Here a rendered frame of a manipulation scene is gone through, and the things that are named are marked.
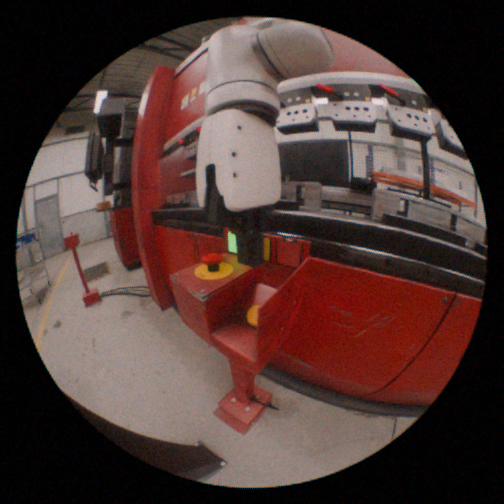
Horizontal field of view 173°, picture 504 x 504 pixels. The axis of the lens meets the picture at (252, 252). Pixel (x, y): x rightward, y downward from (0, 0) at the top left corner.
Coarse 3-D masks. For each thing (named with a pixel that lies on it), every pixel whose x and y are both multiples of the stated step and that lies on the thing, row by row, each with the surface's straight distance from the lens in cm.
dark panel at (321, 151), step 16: (288, 144) 119; (304, 144) 115; (320, 144) 112; (336, 144) 111; (288, 160) 116; (304, 160) 112; (320, 160) 109; (336, 160) 107; (304, 176) 109; (320, 176) 106; (336, 176) 105
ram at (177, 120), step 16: (336, 32) 94; (336, 48) 82; (352, 48) 82; (368, 48) 83; (192, 64) 159; (336, 64) 73; (352, 64) 73; (368, 64) 74; (384, 64) 76; (176, 80) 173; (192, 80) 136; (320, 80) 67; (336, 80) 66; (352, 80) 66; (368, 80) 67; (384, 80) 68; (176, 96) 150; (192, 96) 121; (320, 96) 71; (176, 112) 135; (192, 112) 110; (176, 128) 124; (192, 128) 102; (176, 144) 122
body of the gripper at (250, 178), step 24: (216, 120) 16; (240, 120) 15; (264, 120) 18; (216, 144) 14; (240, 144) 14; (264, 144) 17; (216, 168) 14; (240, 168) 14; (264, 168) 17; (240, 192) 14; (264, 192) 17
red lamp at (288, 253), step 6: (282, 246) 28; (288, 246) 28; (294, 246) 28; (300, 246) 27; (282, 252) 29; (288, 252) 28; (294, 252) 28; (300, 252) 28; (282, 258) 29; (288, 258) 29; (294, 258) 28; (288, 264) 29; (294, 264) 29
